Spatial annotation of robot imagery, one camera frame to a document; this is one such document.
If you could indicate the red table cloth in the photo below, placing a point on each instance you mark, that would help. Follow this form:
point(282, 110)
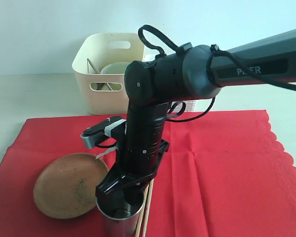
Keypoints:
point(225, 175)

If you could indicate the cream plastic bin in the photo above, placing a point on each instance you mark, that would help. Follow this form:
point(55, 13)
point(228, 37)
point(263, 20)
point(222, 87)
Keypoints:
point(104, 49)

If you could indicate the dark wooden spoon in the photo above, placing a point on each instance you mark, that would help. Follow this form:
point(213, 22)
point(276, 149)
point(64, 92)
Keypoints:
point(90, 64)

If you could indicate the steel cup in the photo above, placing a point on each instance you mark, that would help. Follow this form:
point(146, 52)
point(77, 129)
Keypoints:
point(121, 223)

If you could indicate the white perforated plastic basket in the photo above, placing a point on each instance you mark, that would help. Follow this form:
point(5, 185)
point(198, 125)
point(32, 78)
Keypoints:
point(189, 105)

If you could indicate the left wooden chopstick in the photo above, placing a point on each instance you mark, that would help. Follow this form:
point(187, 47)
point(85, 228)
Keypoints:
point(140, 219)

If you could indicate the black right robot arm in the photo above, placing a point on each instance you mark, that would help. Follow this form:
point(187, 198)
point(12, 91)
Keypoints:
point(181, 73)

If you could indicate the right wooden chopstick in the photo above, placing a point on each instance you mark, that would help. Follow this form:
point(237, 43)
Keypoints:
point(150, 190)

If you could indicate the white ceramic bowl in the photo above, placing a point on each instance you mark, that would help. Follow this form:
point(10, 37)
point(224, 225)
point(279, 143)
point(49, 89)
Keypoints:
point(115, 68)

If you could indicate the steel table knife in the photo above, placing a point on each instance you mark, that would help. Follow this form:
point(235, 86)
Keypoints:
point(104, 87)

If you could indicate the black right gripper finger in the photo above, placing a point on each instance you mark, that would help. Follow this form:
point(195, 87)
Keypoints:
point(134, 195)
point(112, 202)

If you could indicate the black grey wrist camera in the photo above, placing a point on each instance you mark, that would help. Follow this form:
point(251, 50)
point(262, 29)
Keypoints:
point(103, 132)

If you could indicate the wooden chopstick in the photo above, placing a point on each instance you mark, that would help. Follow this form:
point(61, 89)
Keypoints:
point(140, 219)
point(150, 190)

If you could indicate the brown wooden plate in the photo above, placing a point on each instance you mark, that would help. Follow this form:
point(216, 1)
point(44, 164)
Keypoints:
point(66, 188)

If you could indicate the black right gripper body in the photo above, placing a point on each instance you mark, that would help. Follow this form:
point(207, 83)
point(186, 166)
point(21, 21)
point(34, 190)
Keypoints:
point(133, 169)

